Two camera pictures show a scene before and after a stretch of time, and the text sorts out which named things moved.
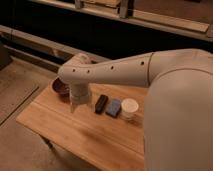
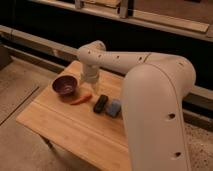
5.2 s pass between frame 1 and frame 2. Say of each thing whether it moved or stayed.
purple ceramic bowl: stayed
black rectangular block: stayed
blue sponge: stayed
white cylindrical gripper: moved
